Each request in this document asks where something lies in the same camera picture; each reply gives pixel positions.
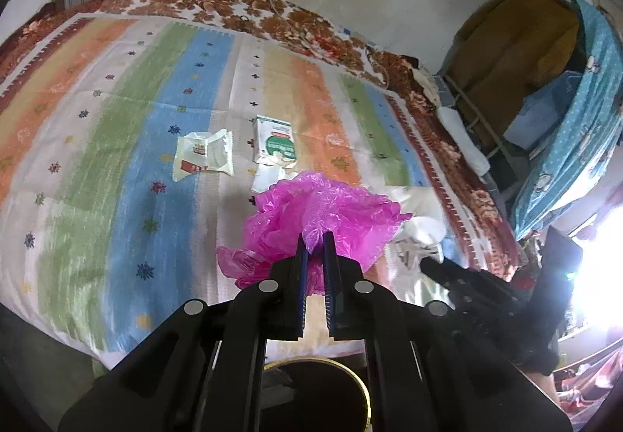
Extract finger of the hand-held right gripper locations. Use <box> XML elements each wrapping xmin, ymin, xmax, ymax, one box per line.
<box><xmin>419</xmin><ymin>257</ymin><xmax>487</xmax><ymax>301</ymax></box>

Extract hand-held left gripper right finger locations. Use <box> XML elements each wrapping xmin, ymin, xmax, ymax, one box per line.
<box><xmin>322</xmin><ymin>231</ymin><xmax>572</xmax><ymax>432</ymax></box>

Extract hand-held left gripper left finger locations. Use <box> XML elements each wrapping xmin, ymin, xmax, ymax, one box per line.
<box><xmin>58</xmin><ymin>237</ymin><xmax>310</xmax><ymax>432</ymax></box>

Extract white plastic bag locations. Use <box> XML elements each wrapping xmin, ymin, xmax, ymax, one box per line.
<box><xmin>384</xmin><ymin>186</ymin><xmax>449</xmax><ymax>279</ymax></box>

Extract pink plastic bag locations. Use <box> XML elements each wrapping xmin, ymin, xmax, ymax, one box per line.
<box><xmin>216</xmin><ymin>170</ymin><xmax>414</xmax><ymax>297</ymax></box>

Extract yellow-rimmed trash bin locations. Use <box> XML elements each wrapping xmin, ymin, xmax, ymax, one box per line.
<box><xmin>262</xmin><ymin>356</ymin><xmax>373</xmax><ymax>432</ymax></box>

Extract green and white carton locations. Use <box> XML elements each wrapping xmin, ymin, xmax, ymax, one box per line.
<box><xmin>252</xmin><ymin>115</ymin><xmax>299</xmax><ymax>169</ymax></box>

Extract cream snack wrapper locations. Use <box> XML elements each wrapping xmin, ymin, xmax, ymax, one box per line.
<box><xmin>172</xmin><ymin>129</ymin><xmax>234</xmax><ymax>183</ymax></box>

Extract white crumpled tissue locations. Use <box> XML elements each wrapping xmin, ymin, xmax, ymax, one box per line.
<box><xmin>250</xmin><ymin>163</ymin><xmax>286</xmax><ymax>194</ymax></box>

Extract white folded cloth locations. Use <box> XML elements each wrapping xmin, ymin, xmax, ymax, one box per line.
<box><xmin>435</xmin><ymin>105</ymin><xmax>491</xmax><ymax>176</ymax></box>

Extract blue patterned cloth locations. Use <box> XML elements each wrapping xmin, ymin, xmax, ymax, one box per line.
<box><xmin>509</xmin><ymin>0</ymin><xmax>623</xmax><ymax>242</ymax></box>

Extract striped blanket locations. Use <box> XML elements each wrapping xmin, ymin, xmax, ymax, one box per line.
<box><xmin>0</xmin><ymin>16</ymin><xmax>487</xmax><ymax>365</ymax></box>

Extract brown hanging cloth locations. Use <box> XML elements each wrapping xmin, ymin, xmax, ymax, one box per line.
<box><xmin>445</xmin><ymin>0</ymin><xmax>582</xmax><ymax>136</ymax></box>

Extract brown floral blanket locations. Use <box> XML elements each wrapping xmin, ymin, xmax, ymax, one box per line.
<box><xmin>0</xmin><ymin>0</ymin><xmax>521</xmax><ymax>277</ymax></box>

